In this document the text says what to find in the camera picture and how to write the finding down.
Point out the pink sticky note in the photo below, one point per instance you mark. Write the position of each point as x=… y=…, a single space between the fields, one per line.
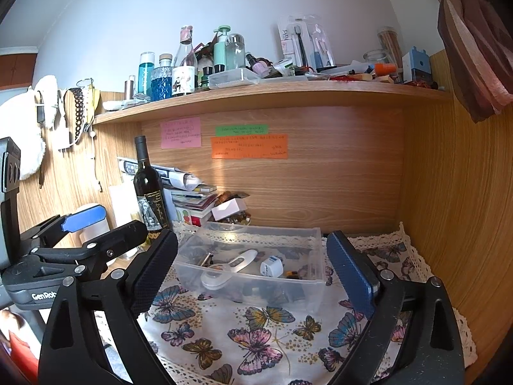
x=180 y=133

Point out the small black yellow object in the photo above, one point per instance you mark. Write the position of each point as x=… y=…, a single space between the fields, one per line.
x=292 y=274

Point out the small metallic tube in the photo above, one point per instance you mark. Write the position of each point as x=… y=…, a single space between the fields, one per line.
x=129 y=88

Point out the small white box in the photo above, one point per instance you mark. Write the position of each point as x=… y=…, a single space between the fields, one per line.
x=227 y=209

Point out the clear plastic tray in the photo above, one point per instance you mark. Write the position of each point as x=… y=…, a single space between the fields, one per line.
x=232 y=78

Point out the clear glass labelled bottle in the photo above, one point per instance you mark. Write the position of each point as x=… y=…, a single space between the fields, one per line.
x=184 y=72

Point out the clear plastic container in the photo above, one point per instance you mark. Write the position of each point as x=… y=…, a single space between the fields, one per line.
x=200 y=240

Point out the rolled newspaper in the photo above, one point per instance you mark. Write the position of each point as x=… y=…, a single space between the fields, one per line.
x=172 y=176

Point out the white hanging charger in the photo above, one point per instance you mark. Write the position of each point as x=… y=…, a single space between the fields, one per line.
x=62 y=138

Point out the small metal cylinder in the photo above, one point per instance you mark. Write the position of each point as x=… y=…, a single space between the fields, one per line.
x=206 y=258

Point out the mint green pump bottle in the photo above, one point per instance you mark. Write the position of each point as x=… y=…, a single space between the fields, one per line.
x=220 y=52

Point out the green sticky note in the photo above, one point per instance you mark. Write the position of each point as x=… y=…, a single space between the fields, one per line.
x=241 y=130

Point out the toothbrush blister package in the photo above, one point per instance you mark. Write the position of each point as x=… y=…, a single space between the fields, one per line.
x=306 y=42

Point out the clear silver capped bottle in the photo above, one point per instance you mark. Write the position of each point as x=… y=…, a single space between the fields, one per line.
x=235 y=52

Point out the small purple bottle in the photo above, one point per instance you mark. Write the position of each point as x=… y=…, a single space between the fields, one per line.
x=258 y=65

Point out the white fluffy cloth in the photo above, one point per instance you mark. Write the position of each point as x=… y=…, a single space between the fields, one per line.
x=24 y=144

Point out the dark wine bottle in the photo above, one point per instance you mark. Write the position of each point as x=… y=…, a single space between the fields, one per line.
x=148 y=184

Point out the small dark green bottle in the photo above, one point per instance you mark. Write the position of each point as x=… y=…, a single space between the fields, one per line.
x=206 y=71

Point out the brown wooden cabinet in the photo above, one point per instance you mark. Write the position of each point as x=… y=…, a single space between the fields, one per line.
x=16 y=68

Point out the brown striped curtain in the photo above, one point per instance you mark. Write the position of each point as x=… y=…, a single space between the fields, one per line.
x=477 y=56

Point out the blue plastic box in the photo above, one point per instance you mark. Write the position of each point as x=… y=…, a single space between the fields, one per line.
x=417 y=66

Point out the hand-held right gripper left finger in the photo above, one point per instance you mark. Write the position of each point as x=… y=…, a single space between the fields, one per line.
x=154 y=272

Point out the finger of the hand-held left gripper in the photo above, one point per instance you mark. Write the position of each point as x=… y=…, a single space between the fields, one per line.
x=84 y=216
x=120 y=236

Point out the empty glass jar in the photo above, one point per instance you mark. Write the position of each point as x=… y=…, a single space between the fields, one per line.
x=376 y=57

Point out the white carton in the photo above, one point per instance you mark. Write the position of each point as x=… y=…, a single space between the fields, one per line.
x=122 y=204

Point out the blue patterned bottle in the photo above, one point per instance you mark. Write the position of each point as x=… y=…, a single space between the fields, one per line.
x=161 y=84

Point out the jar of wooden sticks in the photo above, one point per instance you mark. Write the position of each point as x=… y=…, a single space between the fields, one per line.
x=390 y=46

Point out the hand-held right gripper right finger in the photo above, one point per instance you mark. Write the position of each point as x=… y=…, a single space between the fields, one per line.
x=350 y=272

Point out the stack of books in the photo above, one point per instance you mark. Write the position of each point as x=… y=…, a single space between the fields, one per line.
x=194 y=206

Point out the white plug adapter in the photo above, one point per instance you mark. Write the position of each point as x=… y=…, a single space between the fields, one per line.
x=271 y=268

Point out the wooden shelf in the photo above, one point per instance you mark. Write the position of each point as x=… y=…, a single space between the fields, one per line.
x=280 y=92

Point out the orange sticky note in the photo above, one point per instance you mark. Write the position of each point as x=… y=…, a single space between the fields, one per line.
x=248 y=146

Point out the tall blue liquid bottle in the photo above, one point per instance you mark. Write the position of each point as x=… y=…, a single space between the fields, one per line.
x=146 y=74

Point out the butterfly print tablecloth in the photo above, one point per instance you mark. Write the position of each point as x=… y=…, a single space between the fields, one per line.
x=280 y=341

